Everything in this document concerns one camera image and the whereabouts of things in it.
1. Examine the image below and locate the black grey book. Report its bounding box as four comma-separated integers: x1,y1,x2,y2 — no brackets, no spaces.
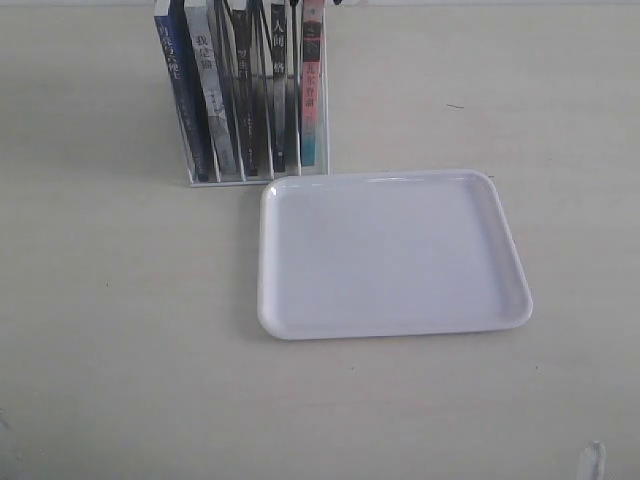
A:
270,1,287,172

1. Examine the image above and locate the white wire book rack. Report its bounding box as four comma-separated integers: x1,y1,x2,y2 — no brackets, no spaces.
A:
172,1,330,186

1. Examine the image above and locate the translucent object at bottom edge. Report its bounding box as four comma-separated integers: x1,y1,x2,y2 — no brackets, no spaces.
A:
576,441,606,480

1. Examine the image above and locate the blue book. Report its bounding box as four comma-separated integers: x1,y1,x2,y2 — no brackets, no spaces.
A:
154,1,213,183

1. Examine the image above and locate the grey white book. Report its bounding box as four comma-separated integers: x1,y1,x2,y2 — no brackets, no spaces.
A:
184,0,238,176

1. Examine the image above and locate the pink teal book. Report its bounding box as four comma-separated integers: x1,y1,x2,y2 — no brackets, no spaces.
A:
301,0,325,167

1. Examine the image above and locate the thin black book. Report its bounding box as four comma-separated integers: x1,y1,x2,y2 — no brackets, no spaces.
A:
231,1,258,177

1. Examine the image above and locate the white plastic tray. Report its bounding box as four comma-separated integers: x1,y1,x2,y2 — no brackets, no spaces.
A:
257,169,533,340

